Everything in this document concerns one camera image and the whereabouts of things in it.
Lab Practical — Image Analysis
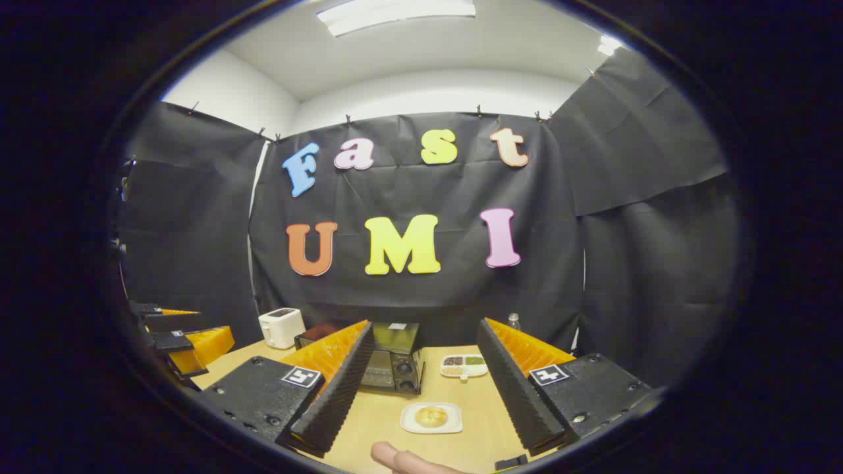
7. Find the black electric oven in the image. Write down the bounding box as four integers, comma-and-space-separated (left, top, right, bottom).
359, 322, 425, 396

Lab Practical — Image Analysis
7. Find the white toaster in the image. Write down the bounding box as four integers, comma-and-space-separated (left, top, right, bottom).
258, 307, 306, 350

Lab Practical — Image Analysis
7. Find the white divided dish with beans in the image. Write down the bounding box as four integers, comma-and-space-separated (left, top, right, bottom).
440, 354, 489, 382

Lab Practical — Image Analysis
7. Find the dark reddish flat appliance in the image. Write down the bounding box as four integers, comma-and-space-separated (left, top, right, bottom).
294, 322, 343, 350

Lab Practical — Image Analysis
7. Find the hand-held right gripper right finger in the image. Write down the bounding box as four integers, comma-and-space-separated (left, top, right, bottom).
477, 318, 659, 456

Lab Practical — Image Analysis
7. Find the long ceiling light panel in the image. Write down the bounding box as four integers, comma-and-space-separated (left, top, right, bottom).
316, 0, 476, 38

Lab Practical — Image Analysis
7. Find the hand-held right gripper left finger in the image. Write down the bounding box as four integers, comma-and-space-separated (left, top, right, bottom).
198, 320, 376, 460

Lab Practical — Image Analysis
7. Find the white square plate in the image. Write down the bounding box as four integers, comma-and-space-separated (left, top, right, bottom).
400, 402, 463, 435

